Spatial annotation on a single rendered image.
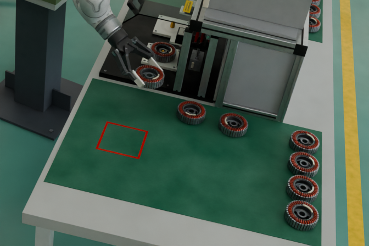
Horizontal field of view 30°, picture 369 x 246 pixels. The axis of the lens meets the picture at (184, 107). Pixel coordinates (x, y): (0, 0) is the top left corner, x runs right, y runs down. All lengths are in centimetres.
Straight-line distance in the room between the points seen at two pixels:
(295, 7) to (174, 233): 96
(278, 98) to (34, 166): 134
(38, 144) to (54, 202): 132
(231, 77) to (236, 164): 36
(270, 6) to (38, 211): 112
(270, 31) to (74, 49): 191
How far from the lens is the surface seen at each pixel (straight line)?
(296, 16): 263
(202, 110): 266
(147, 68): 260
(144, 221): 225
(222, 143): 258
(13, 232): 318
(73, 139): 249
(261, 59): 262
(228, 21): 259
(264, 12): 263
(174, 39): 285
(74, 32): 442
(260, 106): 274
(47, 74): 361
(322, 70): 315
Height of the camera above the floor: 242
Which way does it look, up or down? 38 degrees down
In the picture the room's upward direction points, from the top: 12 degrees clockwise
